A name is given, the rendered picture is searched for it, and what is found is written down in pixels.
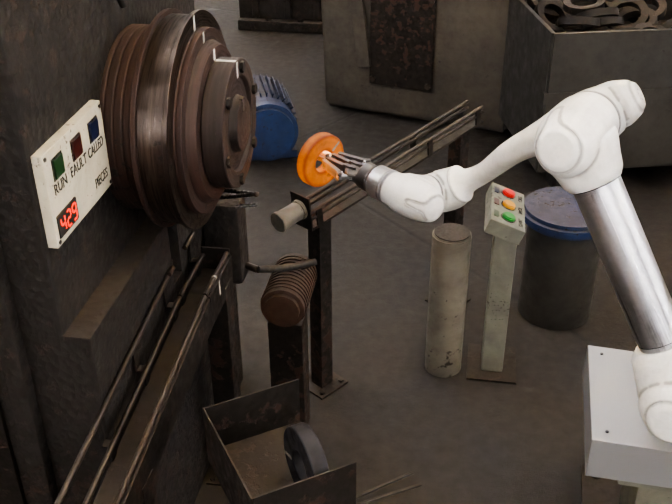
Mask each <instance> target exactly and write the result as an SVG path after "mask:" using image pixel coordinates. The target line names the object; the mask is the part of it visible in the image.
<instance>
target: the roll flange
mask: <svg viewBox="0 0 672 504"><path fill-rule="evenodd" d="M172 13H180V14H184V13H182V12H181V11H180V10H178V9H175V8H167V9H164V10H162V11H160V12H159V13H158V14H157V15H156V16H155V18H154V19H153V20H152V22H151V23H150V24H130V25H127V26H126V27H125V28H123V29H122V30H121V32H120V33H119V34H118V36H117V37H116V39H115V41H114V43H113V45H112V47H111V49H110V52H109V55H108V57H107V61H106V64H105V68H104V73H103V78H102V83H101V90H100V100H99V101H100V105H101V114H102V120H103V127H104V134H105V140H106V147H107V154H108V160H109V167H110V173H111V180H112V184H111V185H110V186H109V188H110V190H111V192H112V194H113V195H114V197H115V199H116V200H117V201H118V202H119V203H120V204H121V205H122V206H124V207H126V208H132V209H133V208H134V209H144V210H145V212H146V214H147V216H148V217H149V218H150V220H151V221H152V222H153V223H154V224H156V225H158V226H160V227H170V226H173V225H174V224H176V223H166V222H163V221H161V220H160V219H158V218H157V216H156V215H155V214H154V213H153V211H152V209H151V207H150V205H149V203H148V201H147V198H146V195H145V192H144V188H143V184H142V180H141V175H140V169H139V162H138V152H137V102H138V92H139V84H140V78H141V72H142V67H143V62H144V58H145V55H146V51H147V48H148V45H149V42H150V40H151V37H152V35H153V33H154V31H155V29H156V27H157V26H158V24H159V23H160V21H161V20H162V19H163V18H164V17H165V16H167V15H169V14H172Z"/></svg>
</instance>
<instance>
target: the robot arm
mask: <svg viewBox="0 0 672 504"><path fill-rule="evenodd" d="M645 105H646V104H645V99H644V96H643V94H642V91H641V90H640V88H639V86H638V85H637V84H636V83H635V82H631V81H629V80H614V81H608V82H605V83H602V84H600V85H597V86H595V87H592V88H588V89H585V90H583V91H580V92H578V93H576V94H574V95H572V96H570V97H568V98H566V99H564V100H563V101H561V102H560V103H559V104H557V105H556V106H555V107H554V108H553V109H552V110H551V111H549V112H548V113H547V114H546V115H544V116H543V117H541V118H540V119H539V120H537V121H536V122H534V123H533V124H531V125H530V126H528V127H527V128H525V129H524V130H522V131H520V132H519V133H517V134H516V135H514V136H512V137H511V138H509V139H508V140H506V141H505V142H503V143H502V144H501V145H500V146H498V147H497V148H496V149H495V150H494V151H493V152H492V153H491V154H490V155H488V156H487V157H486V158H485V159H484V160H483V161H482V162H481V163H479V164H477V165H475V166H473V167H470V168H467V169H463V168H462V167H460V166H458V165H455V166H452V167H448V168H444V169H440V170H436V171H434V172H433V173H429V174H426V175H417V174H411V173H407V174H404V173H399V172H397V171H395V170H392V169H390V168H388V167H386V166H383V165H380V166H377V165H375V164H373V163H371V159H367V158H361V157H358V156H354V155H351V154H347V153H344V152H338V154H336V153H331V152H328V151H323V152H322V153H321V154H320V155H319V156H318V158H317V160H319V161H321V162H322V168H323V169H324V170H326V171H327V172H328V173H329V174H331V175H332V176H333V177H335V178H336V180H337V182H342V180H343V179H347V180H348V181H352V182H355V184H356V185H357V187H358V188H360V189H362V190H364V191H366V192H367V194H368V195H369V196H370V197H372V198H374V199H376V200H378V201H380V202H382V203H384V204H386V205H387V206H388V207H389V208H390V209H391V210H393V211H395V212H396V213H398V214H400V215H402V216H404V217H407V218H409V219H412V220H415V221H420V222H433V221H435V220H436V219H438V218H439V217H440V216H441V214H442V212H448V211H452V210H456V209H458V208H460V207H462V206H464V205H465V204H466V203H467V202H468V201H470V200H471V199H472V197H473V193H474V191H475V190H476V189H478V188H479V187H481V186H483V185H485V184H486V183H488V182H490V181H492V180H493V179H495V178H496V177H498V176H499V175H501V174H502V173H504V172H505V171H507V170H508V169H510V168H512V167H513V166H515V165H516V164H518V163H520V162H522V161H524V160H527V159H529V158H532V157H535V156H536V158H537V160H538V162H539V163H540V165H541V166H542V167H543V169H545V170H546V171H547V172H548V173H550V174H551V175H553V177H554V178H555V179H556V180H557V181H558V183H559V184H560V185H561V187H562V188H563V189H564V190H565V191H567V192H568V193H570V194H574V196H575V199H576V201H577V203H578V206H579V208H580V210H581V213H582V215H583V218H584V220H585V222H586V225H587V227H588V229H589V232H590V234H591V236H592V239H593V241H594V244H595V246H596V248H597V251H598V253H599V255H600V258H601V260H602V262H603V265H604V267H605V269H606V272H607V274H608V277H609V279H610V281H611V284H612V286H613V288H614V291H615V293H616V295H617V298H618V300H619V303H620V305H621V307H622V310H623V312H624V314H625V317H626V319H627V321H628V324H629V326H630V329H631V331H632V333H633V336H634V338H635V340H636V343H637V347H636V349H635V351H634V353H633V356H632V360H631V363H632V367H633V372H634V376H635V381H636V387H637V393H638V398H639V402H638V408H639V412H640V415H641V418H642V420H643V422H644V424H645V425H646V427H647V429H648V430H649V431H650V432H651V433H652V434H653V435H654V436H655V437H657V438H659V439H661V440H663V441H666V442H671V443H672V299H671V296H670V294H669V291H668V289H667V287H666V284H665V282H664V279H663V277H662V274H661V272H660V270H659V267H658V265H657V262H656V260H655V257H654V255H653V253H652V250H651V248H650V245H649V243H648V241H647V238H646V236H645V233H644V231H643V228H642V226H641V224H640V221H639V219H638V216H637V214H636V211H635V209H634V207H633V204H632V202H631V199H630V197H629V194H628V192H627V190H626V187H625V185H624V182H623V180H622V178H621V173H622V169H623V161H622V156H621V150H620V142H619V135H620V134H621V133H622V132H623V131H624V130H625V128H626V127H628V126H630V125H632V124H633V123H634V122H635V121H636V120H637V119H638V118H639V117H640V116H641V115H642V113H643V111H644V108H645Z"/></svg>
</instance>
